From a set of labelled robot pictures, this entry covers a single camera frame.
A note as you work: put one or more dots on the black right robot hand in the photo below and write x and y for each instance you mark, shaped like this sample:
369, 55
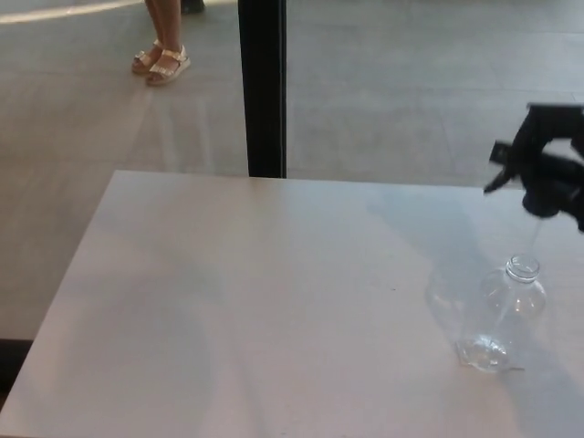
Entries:
547, 130

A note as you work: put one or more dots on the black trigger sprayer lid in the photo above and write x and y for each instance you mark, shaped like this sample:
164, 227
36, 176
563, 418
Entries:
543, 201

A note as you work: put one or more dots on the clear plastic spray bottle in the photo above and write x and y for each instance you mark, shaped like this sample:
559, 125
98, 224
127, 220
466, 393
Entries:
513, 315

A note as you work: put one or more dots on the person's bare legs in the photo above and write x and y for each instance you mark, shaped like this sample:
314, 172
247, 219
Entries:
166, 23

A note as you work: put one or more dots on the black vertical window post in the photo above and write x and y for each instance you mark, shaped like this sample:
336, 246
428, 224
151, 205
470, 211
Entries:
262, 91

